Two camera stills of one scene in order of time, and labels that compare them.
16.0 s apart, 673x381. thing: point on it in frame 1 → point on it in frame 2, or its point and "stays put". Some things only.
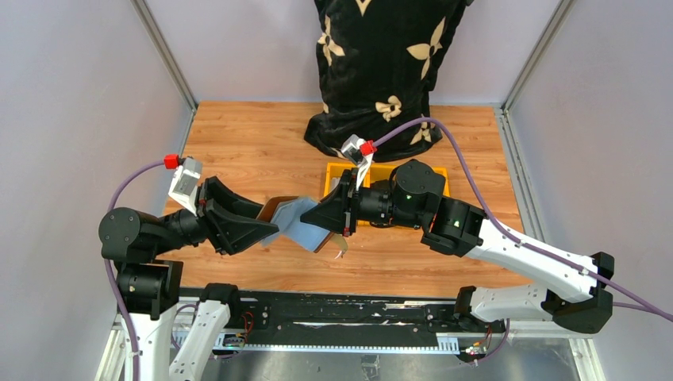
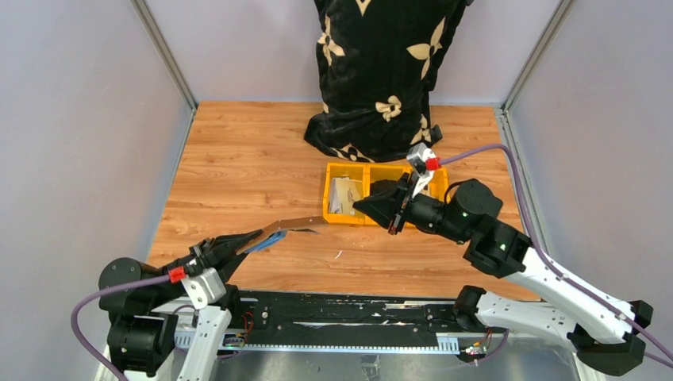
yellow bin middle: [376, 172] stays put
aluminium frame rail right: [521, 185] stays put
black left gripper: [227, 230] → [206, 252]
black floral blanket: [378, 62] stays put
